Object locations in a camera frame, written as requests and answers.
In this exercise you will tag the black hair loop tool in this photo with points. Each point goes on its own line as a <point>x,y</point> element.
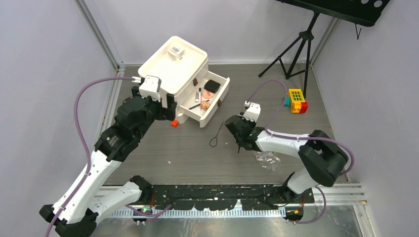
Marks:
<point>214,141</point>

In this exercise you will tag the pink powder puff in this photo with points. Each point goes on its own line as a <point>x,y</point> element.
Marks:
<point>207,94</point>

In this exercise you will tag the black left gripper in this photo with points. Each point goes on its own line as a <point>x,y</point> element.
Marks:
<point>164,113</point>

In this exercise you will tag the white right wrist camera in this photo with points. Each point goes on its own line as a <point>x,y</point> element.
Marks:
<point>252,111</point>

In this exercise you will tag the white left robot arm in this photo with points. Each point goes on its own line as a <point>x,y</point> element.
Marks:
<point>78,212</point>

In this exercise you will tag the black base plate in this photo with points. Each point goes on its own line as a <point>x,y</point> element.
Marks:
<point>219,197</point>

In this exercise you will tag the teal wooden block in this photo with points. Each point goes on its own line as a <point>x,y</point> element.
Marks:
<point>287,102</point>

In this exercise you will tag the black music stand tray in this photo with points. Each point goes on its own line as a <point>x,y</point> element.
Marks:
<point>360,12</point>

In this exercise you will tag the white drawer organizer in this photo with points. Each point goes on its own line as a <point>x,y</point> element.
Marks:
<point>183,79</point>

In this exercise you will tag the white barcode box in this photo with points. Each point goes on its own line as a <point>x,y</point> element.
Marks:
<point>176,53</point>

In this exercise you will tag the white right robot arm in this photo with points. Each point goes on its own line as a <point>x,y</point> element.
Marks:
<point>323,159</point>

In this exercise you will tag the red toy block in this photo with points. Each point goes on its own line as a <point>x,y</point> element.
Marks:
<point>304,107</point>

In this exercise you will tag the beige makeup sponge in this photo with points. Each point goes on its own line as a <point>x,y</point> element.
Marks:
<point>205,105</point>

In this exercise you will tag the clear plastic bag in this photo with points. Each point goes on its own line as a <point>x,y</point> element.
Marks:
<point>268,160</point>

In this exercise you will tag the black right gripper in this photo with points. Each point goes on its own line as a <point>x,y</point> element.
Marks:
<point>253,124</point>

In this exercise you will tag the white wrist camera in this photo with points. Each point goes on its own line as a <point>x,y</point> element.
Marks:
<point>252,111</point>
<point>149,87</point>

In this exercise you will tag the yellow toy block house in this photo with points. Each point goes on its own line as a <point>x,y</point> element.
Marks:
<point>296,96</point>

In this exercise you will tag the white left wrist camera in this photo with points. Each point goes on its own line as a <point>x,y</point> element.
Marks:
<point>149,87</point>

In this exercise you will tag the black compact case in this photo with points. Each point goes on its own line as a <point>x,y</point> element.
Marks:
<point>212,86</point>

